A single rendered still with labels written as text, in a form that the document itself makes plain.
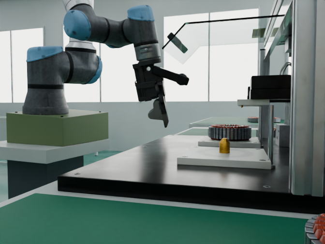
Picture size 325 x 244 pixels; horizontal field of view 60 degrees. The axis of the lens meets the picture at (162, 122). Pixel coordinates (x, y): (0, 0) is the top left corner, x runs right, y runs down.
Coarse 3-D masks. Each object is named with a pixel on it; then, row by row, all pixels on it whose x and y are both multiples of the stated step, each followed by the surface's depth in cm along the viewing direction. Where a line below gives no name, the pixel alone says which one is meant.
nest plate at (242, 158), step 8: (184, 152) 53; (192, 152) 53; (200, 152) 53; (208, 152) 53; (216, 152) 53; (232, 152) 53; (240, 152) 53; (248, 152) 53; (256, 152) 53; (264, 152) 53; (184, 160) 47; (192, 160) 47; (200, 160) 47; (208, 160) 46; (216, 160) 46; (224, 160) 46; (232, 160) 45; (240, 160) 45; (248, 160) 45; (256, 160) 45; (264, 160) 45; (264, 168) 44
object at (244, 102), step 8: (256, 80) 48; (264, 80) 47; (272, 80) 47; (280, 80) 47; (288, 80) 46; (256, 88) 48; (264, 88) 47; (272, 88) 47; (280, 88) 47; (288, 88) 46; (256, 96) 48; (264, 96) 47; (272, 96) 47; (280, 96) 47; (288, 96) 46; (240, 104) 49; (248, 104) 48; (256, 104) 48; (264, 104) 48
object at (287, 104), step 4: (248, 88) 71; (248, 92) 71; (248, 96) 71; (272, 100) 70; (276, 100) 69; (280, 100) 69; (284, 100) 69; (288, 100) 69; (288, 104) 69; (288, 108) 70; (288, 112) 70; (288, 116) 70; (284, 120) 74; (288, 120) 70
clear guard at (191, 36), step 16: (256, 16) 61; (272, 16) 60; (176, 32) 66; (192, 32) 73; (208, 32) 73; (224, 32) 73; (240, 32) 73; (256, 32) 73; (288, 32) 73; (176, 48) 74; (192, 48) 85
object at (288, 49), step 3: (291, 36) 76; (288, 39) 76; (291, 39) 76; (285, 42) 81; (288, 42) 76; (291, 42) 76; (285, 45) 81; (288, 45) 76; (291, 45) 76; (285, 48) 81; (288, 48) 76; (291, 48) 76; (285, 51) 81; (288, 51) 80; (291, 51) 80
